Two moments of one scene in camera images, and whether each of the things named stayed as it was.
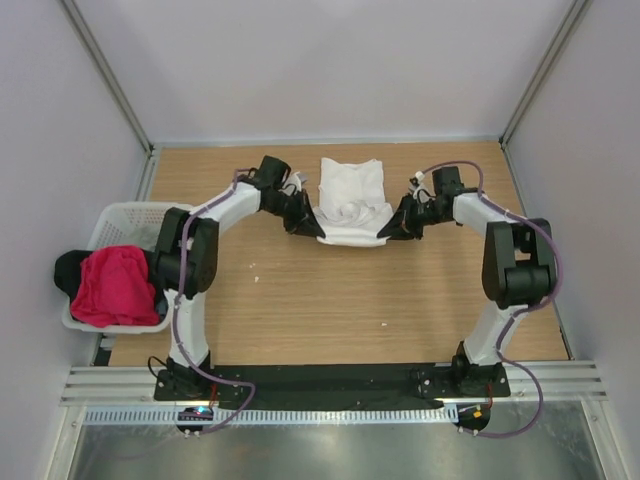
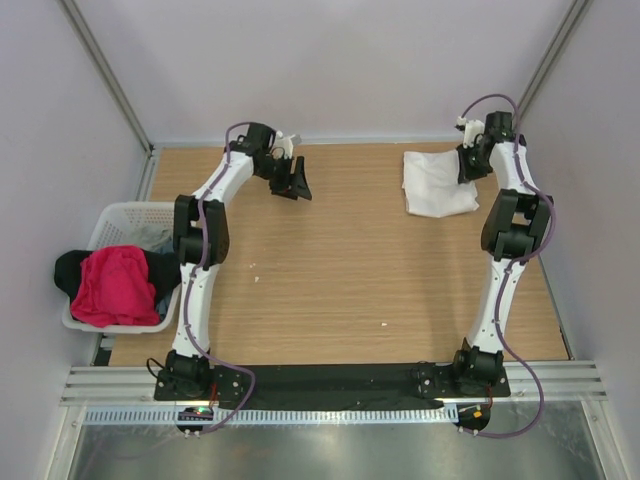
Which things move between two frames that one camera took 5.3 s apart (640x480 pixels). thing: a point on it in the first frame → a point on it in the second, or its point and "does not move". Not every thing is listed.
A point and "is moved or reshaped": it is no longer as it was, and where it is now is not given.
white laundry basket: [139, 224] does not move
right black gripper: [398, 227] → [467, 174]
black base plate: [330, 387] does not move
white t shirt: [352, 210] is moved or reshaped
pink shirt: [113, 288] does not move
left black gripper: [304, 222] → [288, 190]
